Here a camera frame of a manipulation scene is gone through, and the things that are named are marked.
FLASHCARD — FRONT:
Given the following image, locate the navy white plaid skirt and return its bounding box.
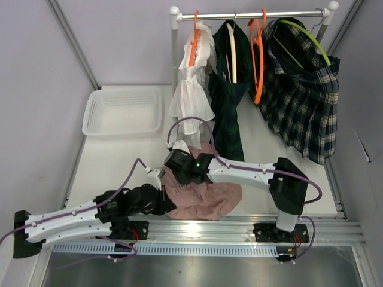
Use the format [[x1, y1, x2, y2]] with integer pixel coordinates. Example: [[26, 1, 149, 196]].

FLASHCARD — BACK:
[[257, 20, 340, 165]]

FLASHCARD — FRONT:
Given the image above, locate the cream hanger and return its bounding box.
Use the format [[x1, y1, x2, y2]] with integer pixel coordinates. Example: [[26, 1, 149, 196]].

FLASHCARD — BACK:
[[226, 12, 237, 83]]

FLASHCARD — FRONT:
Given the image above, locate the white clothes rack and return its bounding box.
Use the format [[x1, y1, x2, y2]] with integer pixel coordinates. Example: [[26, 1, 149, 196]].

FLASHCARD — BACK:
[[169, 1, 339, 90]]

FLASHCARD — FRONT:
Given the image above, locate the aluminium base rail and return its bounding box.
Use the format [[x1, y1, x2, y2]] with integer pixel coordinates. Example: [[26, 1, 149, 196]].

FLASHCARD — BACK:
[[129, 215, 366, 246]]

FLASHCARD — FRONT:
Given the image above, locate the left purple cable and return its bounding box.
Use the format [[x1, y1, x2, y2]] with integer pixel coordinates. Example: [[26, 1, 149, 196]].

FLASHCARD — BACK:
[[0, 157, 150, 264]]

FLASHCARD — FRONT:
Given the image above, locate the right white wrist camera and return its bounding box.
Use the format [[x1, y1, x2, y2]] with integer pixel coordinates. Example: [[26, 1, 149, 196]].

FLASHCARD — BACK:
[[167, 140, 190, 154]]

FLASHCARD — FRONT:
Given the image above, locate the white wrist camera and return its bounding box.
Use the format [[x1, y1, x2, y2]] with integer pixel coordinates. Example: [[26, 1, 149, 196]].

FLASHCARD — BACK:
[[167, 140, 190, 154], [145, 167, 165, 190]]

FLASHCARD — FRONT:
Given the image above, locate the lime green hanger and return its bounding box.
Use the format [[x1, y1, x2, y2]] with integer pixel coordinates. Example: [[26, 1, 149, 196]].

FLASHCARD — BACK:
[[272, 18, 332, 74]]

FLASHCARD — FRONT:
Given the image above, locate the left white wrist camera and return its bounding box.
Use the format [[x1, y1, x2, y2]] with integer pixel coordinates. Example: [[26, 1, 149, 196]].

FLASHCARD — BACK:
[[145, 167, 165, 190]]

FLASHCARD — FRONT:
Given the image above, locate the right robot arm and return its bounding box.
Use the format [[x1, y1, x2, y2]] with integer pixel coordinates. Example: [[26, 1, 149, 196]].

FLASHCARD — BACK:
[[164, 149, 308, 242]]

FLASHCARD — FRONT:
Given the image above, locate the empty orange hanger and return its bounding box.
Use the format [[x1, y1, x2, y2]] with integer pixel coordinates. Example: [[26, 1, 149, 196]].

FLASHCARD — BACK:
[[247, 8, 266, 105]]

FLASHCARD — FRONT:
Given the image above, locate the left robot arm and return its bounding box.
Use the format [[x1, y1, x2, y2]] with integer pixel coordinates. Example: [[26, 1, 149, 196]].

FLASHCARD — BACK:
[[13, 184, 176, 259]]

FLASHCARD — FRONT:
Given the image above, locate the white plastic basket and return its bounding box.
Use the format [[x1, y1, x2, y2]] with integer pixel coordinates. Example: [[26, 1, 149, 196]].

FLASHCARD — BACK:
[[82, 86, 163, 139]]

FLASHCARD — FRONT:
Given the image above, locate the dark green plaid skirt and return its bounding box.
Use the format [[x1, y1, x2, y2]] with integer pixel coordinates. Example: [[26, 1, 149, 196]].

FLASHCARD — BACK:
[[208, 20, 254, 161]]

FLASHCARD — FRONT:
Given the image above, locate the orange hanger with dress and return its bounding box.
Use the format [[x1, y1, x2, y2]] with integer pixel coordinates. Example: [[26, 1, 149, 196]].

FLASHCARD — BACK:
[[189, 10, 199, 67]]

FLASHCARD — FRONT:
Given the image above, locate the white ruffled dress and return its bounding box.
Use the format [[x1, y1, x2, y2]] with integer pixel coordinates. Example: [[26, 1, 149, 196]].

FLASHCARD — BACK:
[[168, 20, 218, 149]]

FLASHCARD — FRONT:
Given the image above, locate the pink garment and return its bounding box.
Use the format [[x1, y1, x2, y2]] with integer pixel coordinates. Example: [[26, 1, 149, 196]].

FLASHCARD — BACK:
[[161, 141, 242, 221]]

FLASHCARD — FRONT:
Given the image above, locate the slotted cable duct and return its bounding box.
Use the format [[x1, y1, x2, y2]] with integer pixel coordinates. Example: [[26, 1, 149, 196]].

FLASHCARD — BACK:
[[53, 242, 278, 258]]

